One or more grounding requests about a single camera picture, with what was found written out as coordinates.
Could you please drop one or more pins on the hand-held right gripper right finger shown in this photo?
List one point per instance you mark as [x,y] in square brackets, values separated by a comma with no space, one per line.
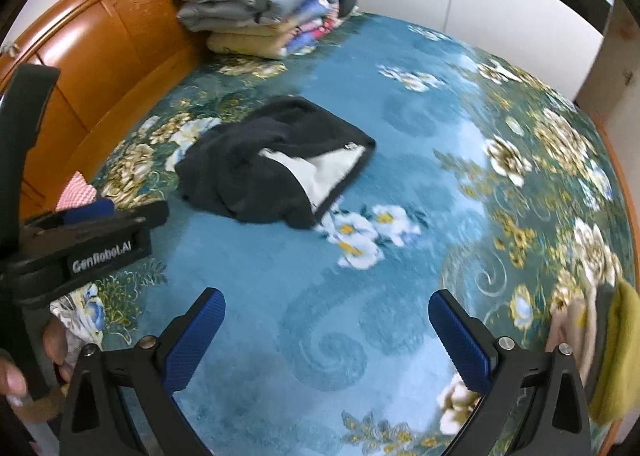
[460,346]

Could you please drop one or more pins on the folded yellow blanket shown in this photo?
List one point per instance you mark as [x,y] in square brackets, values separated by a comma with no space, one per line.
[245,43]

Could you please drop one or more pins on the teal floral blanket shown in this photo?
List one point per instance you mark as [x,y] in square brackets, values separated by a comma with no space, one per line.
[300,286]

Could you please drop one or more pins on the pink checked cloth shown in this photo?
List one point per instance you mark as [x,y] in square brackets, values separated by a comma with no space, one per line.
[75,191]

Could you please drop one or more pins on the wooden headboard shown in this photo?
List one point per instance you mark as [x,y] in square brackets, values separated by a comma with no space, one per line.
[125,35]

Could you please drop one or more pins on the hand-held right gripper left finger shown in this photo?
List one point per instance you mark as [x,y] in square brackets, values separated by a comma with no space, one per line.
[195,343]

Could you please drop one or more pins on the pink beige garment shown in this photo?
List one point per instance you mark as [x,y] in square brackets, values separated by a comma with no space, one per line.
[570,321]

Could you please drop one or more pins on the black and white jacket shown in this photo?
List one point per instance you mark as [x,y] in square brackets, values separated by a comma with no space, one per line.
[235,160]

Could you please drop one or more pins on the yellow-green garment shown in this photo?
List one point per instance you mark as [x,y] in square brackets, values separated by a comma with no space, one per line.
[617,361]

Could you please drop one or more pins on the person's left hand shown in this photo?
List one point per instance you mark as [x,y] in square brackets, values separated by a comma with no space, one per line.
[55,341]

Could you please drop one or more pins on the folded floral quilt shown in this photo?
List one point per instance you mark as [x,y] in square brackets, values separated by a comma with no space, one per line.
[320,10]

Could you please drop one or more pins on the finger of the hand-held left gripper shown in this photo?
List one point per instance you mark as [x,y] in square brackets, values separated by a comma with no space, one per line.
[90,211]

